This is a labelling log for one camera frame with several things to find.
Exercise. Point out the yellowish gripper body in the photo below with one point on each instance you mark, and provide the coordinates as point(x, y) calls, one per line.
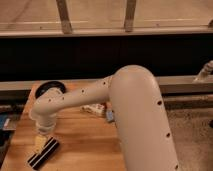
point(39, 143)

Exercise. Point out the black striped eraser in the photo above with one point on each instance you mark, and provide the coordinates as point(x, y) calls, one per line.
point(36, 161)

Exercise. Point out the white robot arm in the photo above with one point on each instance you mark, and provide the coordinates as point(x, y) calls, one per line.
point(140, 116)

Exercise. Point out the black round plate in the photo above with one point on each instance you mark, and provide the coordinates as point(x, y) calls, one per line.
point(48, 85)

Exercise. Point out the white object at right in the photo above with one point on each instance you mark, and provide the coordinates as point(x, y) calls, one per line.
point(204, 72)

